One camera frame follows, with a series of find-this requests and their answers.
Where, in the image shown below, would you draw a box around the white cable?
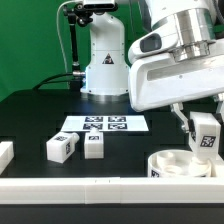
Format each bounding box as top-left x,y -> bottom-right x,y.
55,0 -> 78,74

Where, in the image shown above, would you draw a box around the white U-shaped fence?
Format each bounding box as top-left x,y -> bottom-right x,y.
0,141 -> 224,204

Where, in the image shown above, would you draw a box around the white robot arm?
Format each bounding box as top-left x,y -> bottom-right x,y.
81,0 -> 224,112

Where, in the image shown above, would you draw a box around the white camera on mount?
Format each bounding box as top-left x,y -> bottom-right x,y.
83,0 -> 116,10

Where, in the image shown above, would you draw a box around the white fiducial marker sheet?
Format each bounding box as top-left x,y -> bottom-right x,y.
61,115 -> 148,132

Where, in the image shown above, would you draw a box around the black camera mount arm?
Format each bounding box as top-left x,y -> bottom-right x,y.
63,3 -> 93,91

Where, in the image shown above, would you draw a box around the black cables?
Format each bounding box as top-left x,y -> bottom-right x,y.
32,72 -> 75,90

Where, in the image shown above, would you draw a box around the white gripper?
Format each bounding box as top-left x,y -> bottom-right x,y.
128,34 -> 224,133

